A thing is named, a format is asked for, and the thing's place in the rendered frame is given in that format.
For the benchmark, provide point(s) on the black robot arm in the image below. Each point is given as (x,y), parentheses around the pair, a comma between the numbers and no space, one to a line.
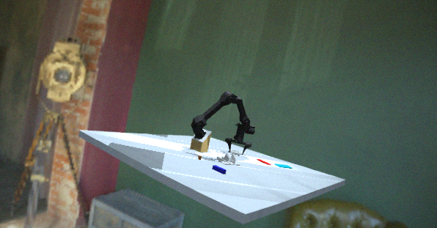
(227,98)

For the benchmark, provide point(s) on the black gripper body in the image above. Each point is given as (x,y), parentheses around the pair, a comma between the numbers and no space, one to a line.
(238,140)

